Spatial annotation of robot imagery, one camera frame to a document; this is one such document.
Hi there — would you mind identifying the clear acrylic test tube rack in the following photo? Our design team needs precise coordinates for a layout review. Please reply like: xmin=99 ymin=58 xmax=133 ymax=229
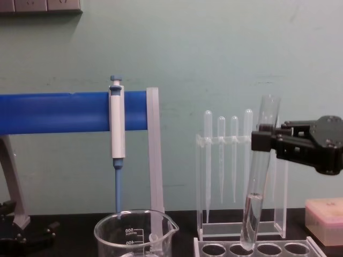
xmin=193 ymin=236 xmax=320 ymax=257

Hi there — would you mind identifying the white and blue pipette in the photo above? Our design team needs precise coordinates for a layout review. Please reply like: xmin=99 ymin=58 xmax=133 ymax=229
xmin=108 ymin=74 xmax=126 ymax=215

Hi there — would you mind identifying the grey stand leg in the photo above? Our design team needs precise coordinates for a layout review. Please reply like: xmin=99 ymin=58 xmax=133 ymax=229
xmin=0 ymin=134 xmax=32 ymax=230

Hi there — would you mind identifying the glass test tube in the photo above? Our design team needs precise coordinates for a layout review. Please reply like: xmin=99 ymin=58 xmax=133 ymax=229
xmin=239 ymin=94 xmax=282 ymax=252

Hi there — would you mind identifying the pink pipette tip box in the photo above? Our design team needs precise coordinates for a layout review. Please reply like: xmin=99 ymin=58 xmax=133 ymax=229
xmin=305 ymin=198 xmax=343 ymax=247

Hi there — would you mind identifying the small clear plastic dropper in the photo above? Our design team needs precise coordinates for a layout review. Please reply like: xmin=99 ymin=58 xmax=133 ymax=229
xmin=217 ymin=115 xmax=226 ymax=205
xmin=230 ymin=115 xmax=240 ymax=203

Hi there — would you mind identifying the large clear plastic dropper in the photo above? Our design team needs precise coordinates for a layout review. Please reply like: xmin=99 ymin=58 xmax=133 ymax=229
xmin=243 ymin=108 xmax=255 ymax=136
xmin=203 ymin=109 xmax=214 ymax=224

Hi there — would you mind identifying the blue pipette stand bar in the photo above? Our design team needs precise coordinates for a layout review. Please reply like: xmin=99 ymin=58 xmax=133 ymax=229
xmin=0 ymin=90 xmax=150 ymax=136

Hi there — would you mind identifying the glass beaker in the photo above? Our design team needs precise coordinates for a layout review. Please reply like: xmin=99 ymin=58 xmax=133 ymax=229
xmin=93 ymin=209 xmax=180 ymax=257

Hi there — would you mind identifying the clear acrylic dropper rack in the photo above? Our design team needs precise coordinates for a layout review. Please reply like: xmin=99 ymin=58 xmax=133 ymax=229
xmin=195 ymin=133 xmax=289 ymax=241

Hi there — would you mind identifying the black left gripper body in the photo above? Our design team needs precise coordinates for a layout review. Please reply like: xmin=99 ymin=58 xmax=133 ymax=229
xmin=0 ymin=213 xmax=28 ymax=245

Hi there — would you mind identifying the translucent white stand leg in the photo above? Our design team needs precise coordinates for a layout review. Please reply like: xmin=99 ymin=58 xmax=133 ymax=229
xmin=145 ymin=87 xmax=166 ymax=243

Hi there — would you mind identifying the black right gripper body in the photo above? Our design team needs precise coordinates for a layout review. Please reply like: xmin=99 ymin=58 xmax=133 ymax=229
xmin=307 ymin=115 xmax=343 ymax=176

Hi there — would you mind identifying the grey wall socket panel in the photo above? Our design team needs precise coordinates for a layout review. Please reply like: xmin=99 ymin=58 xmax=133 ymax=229
xmin=0 ymin=0 xmax=83 ymax=16

